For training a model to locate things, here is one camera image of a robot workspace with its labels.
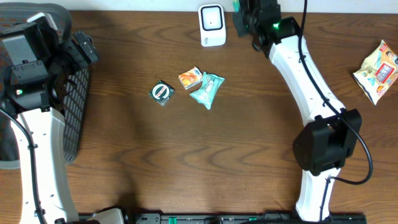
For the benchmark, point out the dark snack packet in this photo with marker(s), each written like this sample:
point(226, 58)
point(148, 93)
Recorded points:
point(161, 92)

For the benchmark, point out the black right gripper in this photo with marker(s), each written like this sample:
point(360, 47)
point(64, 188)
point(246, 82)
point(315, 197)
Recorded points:
point(239, 24)

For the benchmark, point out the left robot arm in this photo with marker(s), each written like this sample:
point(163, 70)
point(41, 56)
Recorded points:
point(46, 195)

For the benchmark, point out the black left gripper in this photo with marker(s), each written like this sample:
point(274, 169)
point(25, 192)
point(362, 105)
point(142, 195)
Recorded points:
point(86, 47)

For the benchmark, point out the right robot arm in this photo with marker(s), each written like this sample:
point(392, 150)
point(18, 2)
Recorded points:
point(329, 133)

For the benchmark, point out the orange snack packet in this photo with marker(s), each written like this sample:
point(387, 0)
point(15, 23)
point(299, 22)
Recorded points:
point(191, 77)

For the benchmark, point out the white barcode scanner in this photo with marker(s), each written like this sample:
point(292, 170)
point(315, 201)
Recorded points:
point(212, 25)

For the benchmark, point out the light green snack packet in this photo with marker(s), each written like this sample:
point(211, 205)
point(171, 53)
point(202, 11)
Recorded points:
point(207, 92)

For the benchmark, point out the yellow snack packet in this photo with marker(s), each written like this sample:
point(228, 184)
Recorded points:
point(377, 73)

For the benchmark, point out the grey plastic mesh basket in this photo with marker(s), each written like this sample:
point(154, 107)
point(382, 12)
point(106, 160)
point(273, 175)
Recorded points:
point(73, 109)

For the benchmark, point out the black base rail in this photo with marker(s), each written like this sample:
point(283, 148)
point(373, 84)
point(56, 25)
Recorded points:
point(116, 216)

